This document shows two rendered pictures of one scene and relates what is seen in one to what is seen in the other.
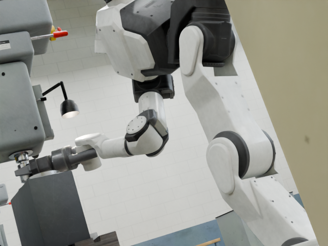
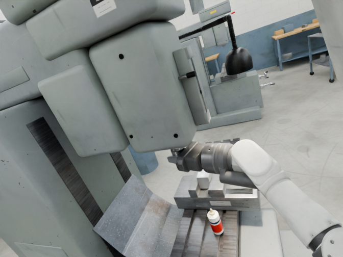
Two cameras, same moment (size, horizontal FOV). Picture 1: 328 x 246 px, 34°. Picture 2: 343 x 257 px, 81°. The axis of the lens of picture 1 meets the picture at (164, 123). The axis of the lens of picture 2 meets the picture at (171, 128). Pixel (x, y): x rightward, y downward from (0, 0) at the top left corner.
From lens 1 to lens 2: 164 cm
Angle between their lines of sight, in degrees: 59
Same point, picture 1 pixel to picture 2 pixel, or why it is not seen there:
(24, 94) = (154, 87)
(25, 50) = (140, 7)
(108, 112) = not seen: outside the picture
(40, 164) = (189, 164)
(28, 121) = (166, 127)
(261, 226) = not seen: outside the picture
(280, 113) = not seen: outside the picture
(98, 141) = (262, 185)
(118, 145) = (297, 233)
